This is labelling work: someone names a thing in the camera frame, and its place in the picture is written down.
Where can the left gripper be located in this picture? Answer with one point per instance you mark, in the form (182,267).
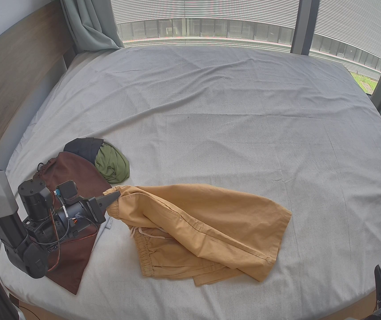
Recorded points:
(83,212)

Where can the tan shorts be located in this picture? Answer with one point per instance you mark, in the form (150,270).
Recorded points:
(210,225)

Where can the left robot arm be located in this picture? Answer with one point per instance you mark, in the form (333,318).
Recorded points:
(13,238)

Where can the white garment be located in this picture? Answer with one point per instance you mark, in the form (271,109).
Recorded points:
(105,228)

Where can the brown shorts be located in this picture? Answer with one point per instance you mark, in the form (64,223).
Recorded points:
(77,175)

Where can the green garment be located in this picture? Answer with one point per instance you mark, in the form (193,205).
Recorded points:
(113,163)

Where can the black garment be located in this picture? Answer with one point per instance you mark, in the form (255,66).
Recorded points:
(82,148)

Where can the bed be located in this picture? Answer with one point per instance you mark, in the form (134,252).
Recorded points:
(210,95)

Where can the window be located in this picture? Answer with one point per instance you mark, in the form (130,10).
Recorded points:
(210,5)

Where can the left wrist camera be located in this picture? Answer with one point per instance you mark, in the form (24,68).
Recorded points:
(67,192)

